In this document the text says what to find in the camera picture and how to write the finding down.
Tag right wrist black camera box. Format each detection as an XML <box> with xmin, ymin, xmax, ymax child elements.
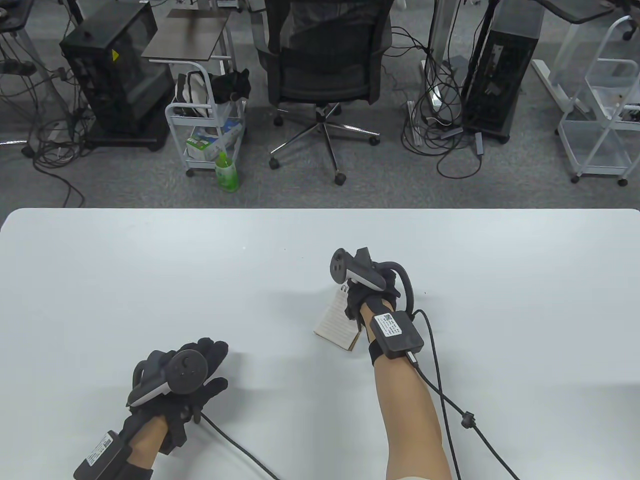
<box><xmin>368</xmin><ymin>310</ymin><xmax>425</xmax><ymax>367</ymax></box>

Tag small white rolling cart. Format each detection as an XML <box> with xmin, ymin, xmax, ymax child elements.
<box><xmin>164</xmin><ymin>56</ymin><xmax>249</xmax><ymax>178</ymax></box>

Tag brown side table top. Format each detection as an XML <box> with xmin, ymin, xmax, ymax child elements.
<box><xmin>141</xmin><ymin>8</ymin><xmax>234</xmax><ymax>64</ymax></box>

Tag right hand black tracking controller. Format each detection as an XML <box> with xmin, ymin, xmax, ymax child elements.
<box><xmin>328</xmin><ymin>247</ymin><xmax>417</xmax><ymax>315</ymax></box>

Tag black mesh office chair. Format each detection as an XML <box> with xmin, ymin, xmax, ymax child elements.
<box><xmin>255</xmin><ymin>0</ymin><xmax>397</xmax><ymax>187</ymax></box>

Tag left hand black tracking controller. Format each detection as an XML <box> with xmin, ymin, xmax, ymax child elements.
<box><xmin>126</xmin><ymin>350</ymin><xmax>210</xmax><ymax>408</ymax></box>

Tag person's right hand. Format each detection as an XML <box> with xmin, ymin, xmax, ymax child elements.
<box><xmin>344</xmin><ymin>269</ymin><xmax>404</xmax><ymax>333</ymax></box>

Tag black glass-sided computer tower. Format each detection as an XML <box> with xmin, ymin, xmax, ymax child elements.
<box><xmin>59</xmin><ymin>0</ymin><xmax>172</xmax><ymax>153</ymax></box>

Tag white desk column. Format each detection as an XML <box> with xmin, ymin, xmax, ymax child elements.
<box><xmin>424</xmin><ymin>0</ymin><xmax>468</xmax><ymax>111</ymax></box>

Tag person's left hand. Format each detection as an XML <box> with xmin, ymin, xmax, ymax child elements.
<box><xmin>123</xmin><ymin>338</ymin><xmax>230</xmax><ymax>456</ymax></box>

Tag white items in cart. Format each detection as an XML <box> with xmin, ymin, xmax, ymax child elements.
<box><xmin>176</xmin><ymin>71</ymin><xmax>213</xmax><ymax>119</ymax></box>

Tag black and grey computer tower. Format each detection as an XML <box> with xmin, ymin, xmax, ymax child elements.
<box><xmin>461</xmin><ymin>0</ymin><xmax>545</xmax><ymax>145</ymax></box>

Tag white desk leg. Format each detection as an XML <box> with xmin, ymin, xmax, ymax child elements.
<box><xmin>531</xmin><ymin>10</ymin><xmax>583</xmax><ymax>115</ymax></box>

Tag bundle of black computer cables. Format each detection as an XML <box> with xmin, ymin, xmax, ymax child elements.
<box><xmin>389</xmin><ymin>24</ymin><xmax>503</xmax><ymax>181</ymax></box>

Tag green and white box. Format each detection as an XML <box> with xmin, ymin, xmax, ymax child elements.
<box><xmin>186</xmin><ymin>118</ymin><xmax>245</xmax><ymax>162</ymax></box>

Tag person's right forearm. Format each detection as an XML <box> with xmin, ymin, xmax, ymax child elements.
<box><xmin>360</xmin><ymin>299</ymin><xmax>454</xmax><ymax>480</ymax></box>

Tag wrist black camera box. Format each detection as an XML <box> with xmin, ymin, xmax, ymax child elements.
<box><xmin>73</xmin><ymin>431</ymin><xmax>134</xmax><ymax>480</ymax></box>
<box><xmin>368</xmin><ymin>310</ymin><xmax>425</xmax><ymax>367</ymax></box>

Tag tall white wire cart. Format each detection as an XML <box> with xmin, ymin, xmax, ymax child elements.
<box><xmin>555</xmin><ymin>15</ymin><xmax>640</xmax><ymax>188</ymax></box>

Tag left black glove cable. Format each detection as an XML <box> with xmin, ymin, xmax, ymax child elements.
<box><xmin>192</xmin><ymin>409</ymin><xmax>282</xmax><ymax>480</ymax></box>

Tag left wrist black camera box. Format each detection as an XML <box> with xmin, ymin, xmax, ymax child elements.
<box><xmin>73</xmin><ymin>431</ymin><xmax>134</xmax><ymax>480</ymax></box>

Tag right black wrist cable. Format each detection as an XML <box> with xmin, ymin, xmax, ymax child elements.
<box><xmin>406</xmin><ymin>308</ymin><xmax>522</xmax><ymax>480</ymax></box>

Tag white power strip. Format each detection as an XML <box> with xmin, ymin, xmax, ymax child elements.
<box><xmin>406</xmin><ymin>99</ymin><xmax>427</xmax><ymax>147</ymax></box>

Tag small lined paper notepad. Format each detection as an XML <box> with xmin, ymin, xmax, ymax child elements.
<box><xmin>313</xmin><ymin>285</ymin><xmax>362</xmax><ymax>354</ymax></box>

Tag person's left forearm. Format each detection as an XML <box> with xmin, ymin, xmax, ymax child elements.
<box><xmin>127</xmin><ymin>415</ymin><xmax>172</xmax><ymax>472</ymax></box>

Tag hand black tracking controller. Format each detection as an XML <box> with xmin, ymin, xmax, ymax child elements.
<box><xmin>328</xmin><ymin>247</ymin><xmax>417</xmax><ymax>315</ymax></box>
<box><xmin>126</xmin><ymin>350</ymin><xmax>210</xmax><ymax>408</ymax></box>

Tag tangle of black floor cables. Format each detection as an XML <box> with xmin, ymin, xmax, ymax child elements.
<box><xmin>0</xmin><ymin>27</ymin><xmax>98</xmax><ymax>209</ymax></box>

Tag black cloth bag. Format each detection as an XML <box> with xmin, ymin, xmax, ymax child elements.
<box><xmin>206</xmin><ymin>68</ymin><xmax>252</xmax><ymax>106</ymax></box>

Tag green spray bottle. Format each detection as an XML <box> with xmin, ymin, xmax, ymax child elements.
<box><xmin>215</xmin><ymin>151</ymin><xmax>240</xmax><ymax>193</ymax></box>

